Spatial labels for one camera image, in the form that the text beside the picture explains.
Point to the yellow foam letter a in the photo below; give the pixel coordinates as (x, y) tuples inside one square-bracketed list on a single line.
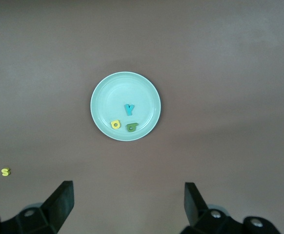
[(112, 124)]

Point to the brown table cover mat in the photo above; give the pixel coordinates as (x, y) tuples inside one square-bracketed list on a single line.
[(205, 48)]

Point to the light green round plate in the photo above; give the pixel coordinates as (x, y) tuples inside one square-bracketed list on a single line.
[(122, 92)]

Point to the teal foam letter y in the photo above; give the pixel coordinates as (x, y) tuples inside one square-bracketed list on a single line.
[(129, 111)]

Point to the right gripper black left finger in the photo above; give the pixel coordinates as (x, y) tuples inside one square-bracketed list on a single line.
[(46, 214)]

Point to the dark green foam letter p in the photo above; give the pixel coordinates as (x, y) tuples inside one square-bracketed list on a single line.
[(128, 128)]

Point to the yellow foam letter s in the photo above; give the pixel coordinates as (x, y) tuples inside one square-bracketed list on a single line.
[(6, 171)]

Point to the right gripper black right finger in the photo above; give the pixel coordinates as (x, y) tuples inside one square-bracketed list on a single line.
[(205, 219)]

